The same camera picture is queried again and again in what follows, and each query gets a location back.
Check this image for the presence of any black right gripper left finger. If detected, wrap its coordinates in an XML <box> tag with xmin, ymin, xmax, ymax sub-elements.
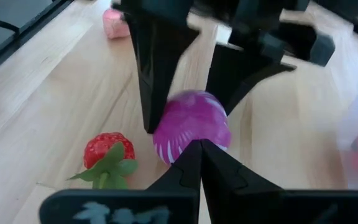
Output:
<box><xmin>39</xmin><ymin>139</ymin><xmax>203</xmax><ymax>224</ymax></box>

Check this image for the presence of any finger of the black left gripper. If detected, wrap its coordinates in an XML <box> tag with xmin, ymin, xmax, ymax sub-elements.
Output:
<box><xmin>125</xmin><ymin>12</ymin><xmax>201</xmax><ymax>134</ymax></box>
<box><xmin>205</xmin><ymin>42</ymin><xmax>298</xmax><ymax>116</ymax></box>

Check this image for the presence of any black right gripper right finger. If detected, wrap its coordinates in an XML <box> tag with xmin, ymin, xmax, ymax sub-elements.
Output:
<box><xmin>200</xmin><ymin>139</ymin><xmax>358</xmax><ymax>224</ymax></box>

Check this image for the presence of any small pink toy peach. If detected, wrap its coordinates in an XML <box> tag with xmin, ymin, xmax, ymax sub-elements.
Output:
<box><xmin>102</xmin><ymin>7</ymin><xmax>131</xmax><ymax>40</ymax></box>

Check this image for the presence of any purple white-striped toy ball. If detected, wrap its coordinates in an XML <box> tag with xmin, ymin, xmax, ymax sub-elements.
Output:
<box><xmin>152</xmin><ymin>89</ymin><xmax>232</xmax><ymax>165</ymax></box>

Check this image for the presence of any red toy strawberry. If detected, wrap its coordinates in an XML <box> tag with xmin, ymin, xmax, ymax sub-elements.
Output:
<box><xmin>68</xmin><ymin>131</ymin><xmax>139</xmax><ymax>190</ymax></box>

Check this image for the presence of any black aluminium table frame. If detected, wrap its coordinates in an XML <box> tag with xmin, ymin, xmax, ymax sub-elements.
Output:
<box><xmin>0</xmin><ymin>0</ymin><xmax>74</xmax><ymax>82</ymax></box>

